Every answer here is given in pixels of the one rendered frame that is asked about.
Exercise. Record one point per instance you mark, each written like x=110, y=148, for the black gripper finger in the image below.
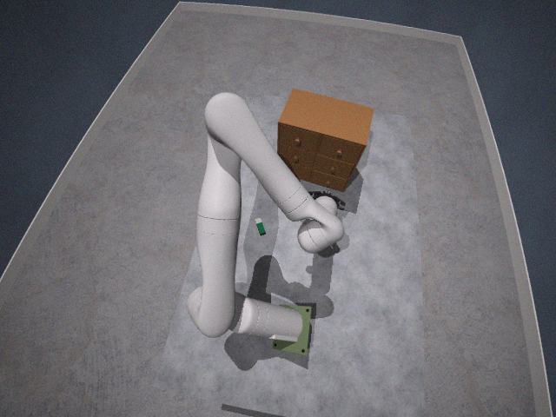
x=342, y=203
x=313, y=193

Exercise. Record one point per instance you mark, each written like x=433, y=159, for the green and white eraser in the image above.
x=260, y=226

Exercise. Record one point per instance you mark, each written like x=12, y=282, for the brown wooden chest of drawers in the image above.
x=327, y=116

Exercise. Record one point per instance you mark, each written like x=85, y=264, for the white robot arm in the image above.
x=231, y=125

